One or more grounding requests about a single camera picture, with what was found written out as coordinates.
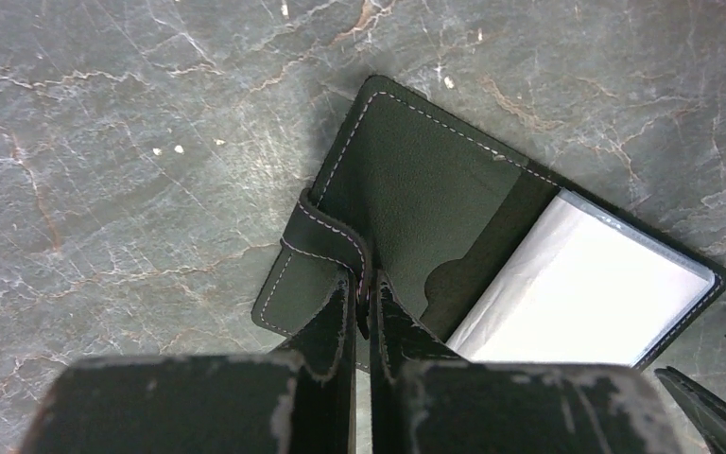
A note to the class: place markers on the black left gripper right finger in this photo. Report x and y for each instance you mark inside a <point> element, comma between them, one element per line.
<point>428,399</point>

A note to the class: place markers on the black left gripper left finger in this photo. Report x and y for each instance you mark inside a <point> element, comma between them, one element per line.
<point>298,398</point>

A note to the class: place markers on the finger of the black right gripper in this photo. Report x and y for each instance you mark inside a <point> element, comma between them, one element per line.
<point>705,410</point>

